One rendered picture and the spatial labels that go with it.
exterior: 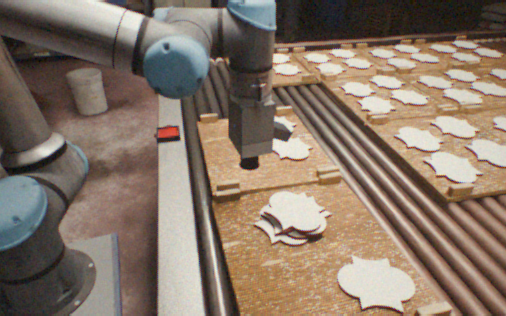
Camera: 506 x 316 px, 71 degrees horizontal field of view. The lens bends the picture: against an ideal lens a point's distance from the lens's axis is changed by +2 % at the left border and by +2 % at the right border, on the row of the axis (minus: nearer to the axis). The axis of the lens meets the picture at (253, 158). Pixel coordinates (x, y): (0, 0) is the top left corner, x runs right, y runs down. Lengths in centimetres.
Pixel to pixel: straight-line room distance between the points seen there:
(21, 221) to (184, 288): 30
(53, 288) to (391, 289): 61
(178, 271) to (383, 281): 39
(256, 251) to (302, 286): 12
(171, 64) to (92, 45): 10
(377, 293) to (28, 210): 60
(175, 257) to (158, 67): 45
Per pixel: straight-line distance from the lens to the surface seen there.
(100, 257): 86
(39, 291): 77
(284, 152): 103
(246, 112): 61
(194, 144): 113
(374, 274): 73
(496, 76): 192
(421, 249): 86
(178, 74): 44
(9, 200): 70
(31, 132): 75
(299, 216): 77
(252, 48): 58
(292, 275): 71
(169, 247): 80
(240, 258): 74
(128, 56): 47
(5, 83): 72
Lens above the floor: 149
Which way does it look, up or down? 33 degrees down
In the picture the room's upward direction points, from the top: straight up
